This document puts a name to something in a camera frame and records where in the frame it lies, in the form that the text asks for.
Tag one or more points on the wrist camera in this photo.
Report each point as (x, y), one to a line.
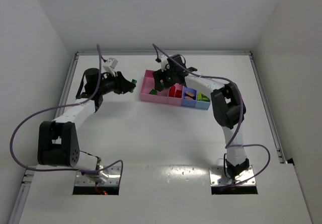
(163, 61)
(109, 65)

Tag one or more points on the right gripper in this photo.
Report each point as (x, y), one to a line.
(164, 76)

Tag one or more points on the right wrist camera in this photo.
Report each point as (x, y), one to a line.
(163, 61)

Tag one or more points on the green lego brick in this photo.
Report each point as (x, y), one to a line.
(134, 83)
(153, 92)

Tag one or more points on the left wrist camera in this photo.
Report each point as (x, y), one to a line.
(109, 65)

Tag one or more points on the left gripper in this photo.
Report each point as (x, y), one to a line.
(122, 82)

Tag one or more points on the light blue container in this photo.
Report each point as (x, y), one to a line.
(202, 102)

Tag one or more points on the yellow-green long lego brick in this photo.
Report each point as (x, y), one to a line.
(202, 97)

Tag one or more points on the pink small container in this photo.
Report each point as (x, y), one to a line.
(173, 100)

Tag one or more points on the metal base plate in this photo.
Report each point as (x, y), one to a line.
(106, 178)
(218, 179)

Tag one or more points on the red lego brick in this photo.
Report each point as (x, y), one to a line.
(178, 94)
(172, 91)

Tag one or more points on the pink large container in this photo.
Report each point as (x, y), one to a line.
(148, 93)

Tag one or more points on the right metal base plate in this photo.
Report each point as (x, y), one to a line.
(218, 179)

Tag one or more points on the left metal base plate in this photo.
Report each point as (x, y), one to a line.
(106, 178)

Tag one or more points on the dark blue container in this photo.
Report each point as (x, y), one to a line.
(188, 103)

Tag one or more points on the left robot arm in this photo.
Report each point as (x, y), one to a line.
(58, 142)

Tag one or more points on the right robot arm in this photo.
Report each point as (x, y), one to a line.
(228, 109)

